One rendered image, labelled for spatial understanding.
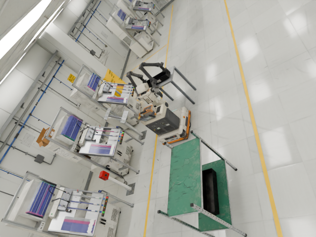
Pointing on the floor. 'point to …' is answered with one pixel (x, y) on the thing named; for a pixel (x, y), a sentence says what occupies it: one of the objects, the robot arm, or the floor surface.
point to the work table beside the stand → (176, 84)
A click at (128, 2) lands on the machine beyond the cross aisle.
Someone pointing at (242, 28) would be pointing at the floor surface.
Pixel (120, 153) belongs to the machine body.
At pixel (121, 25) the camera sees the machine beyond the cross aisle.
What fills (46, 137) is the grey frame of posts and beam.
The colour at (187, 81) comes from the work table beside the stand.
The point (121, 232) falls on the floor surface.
